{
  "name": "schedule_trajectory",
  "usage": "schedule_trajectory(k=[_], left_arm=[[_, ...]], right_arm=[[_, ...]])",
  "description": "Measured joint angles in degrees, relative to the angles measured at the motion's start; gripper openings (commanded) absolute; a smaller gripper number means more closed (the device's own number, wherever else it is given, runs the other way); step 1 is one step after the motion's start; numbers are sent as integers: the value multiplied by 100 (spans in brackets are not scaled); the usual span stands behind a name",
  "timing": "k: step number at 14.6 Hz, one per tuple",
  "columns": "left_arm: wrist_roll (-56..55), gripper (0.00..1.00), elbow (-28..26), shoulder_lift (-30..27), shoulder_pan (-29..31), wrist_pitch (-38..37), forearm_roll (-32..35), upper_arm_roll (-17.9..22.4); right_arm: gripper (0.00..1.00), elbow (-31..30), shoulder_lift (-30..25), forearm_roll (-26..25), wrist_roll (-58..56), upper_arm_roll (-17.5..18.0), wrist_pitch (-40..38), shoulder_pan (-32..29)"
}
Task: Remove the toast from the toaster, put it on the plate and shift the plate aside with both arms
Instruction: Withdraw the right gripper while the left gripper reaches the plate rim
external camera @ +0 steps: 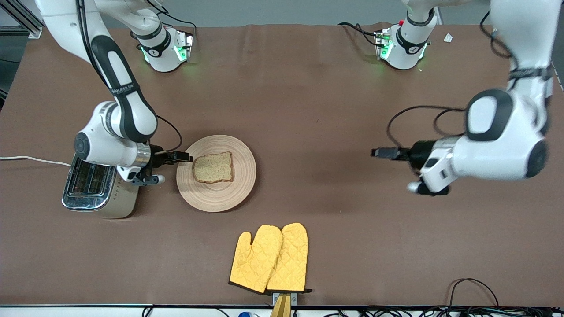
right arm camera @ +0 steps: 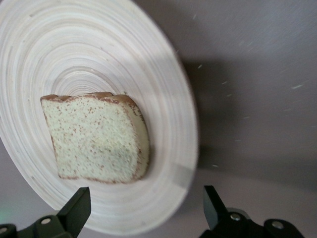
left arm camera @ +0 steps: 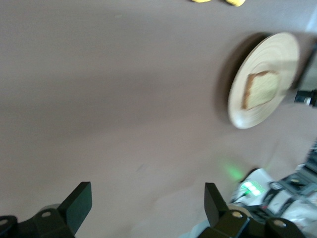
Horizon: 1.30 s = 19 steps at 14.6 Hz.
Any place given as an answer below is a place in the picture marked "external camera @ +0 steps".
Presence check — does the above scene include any brown toast slice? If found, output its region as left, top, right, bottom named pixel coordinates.
left=193, top=151, right=234, bottom=184

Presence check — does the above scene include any round wooden plate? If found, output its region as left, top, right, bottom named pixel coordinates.
left=176, top=135, right=257, bottom=213

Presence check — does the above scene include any chrome and beige toaster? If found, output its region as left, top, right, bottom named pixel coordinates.
left=62, top=152, right=139, bottom=219

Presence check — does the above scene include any brown table cover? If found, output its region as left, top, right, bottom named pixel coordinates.
left=0, top=22, right=564, bottom=307

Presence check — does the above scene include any yellow quilted oven mitt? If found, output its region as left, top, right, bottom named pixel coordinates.
left=266, top=222, right=312, bottom=293
left=229, top=225, right=283, bottom=294

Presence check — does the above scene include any black looped cable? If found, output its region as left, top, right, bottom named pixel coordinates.
left=449, top=278, right=499, bottom=309

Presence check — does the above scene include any white toaster power cable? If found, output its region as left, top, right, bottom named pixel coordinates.
left=0, top=155, right=72, bottom=168

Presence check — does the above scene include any black left arm base cable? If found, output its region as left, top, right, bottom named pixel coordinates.
left=338, top=22, right=382, bottom=48

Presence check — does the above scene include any black arm base cable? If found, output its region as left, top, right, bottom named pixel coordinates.
left=338, top=22, right=382, bottom=48
left=148, top=0, right=198, bottom=40

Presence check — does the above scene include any black right arm base cable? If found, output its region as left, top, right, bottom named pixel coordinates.
left=148, top=0, right=198, bottom=40

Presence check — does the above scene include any black cable bundle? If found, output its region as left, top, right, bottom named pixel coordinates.
left=291, top=306, right=564, bottom=317

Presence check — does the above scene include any wooden stick with metal bracket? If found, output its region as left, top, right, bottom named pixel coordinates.
left=270, top=292, right=298, bottom=317

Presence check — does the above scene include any aluminium frame post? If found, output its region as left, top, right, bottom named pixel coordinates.
left=0, top=0, right=45, bottom=38

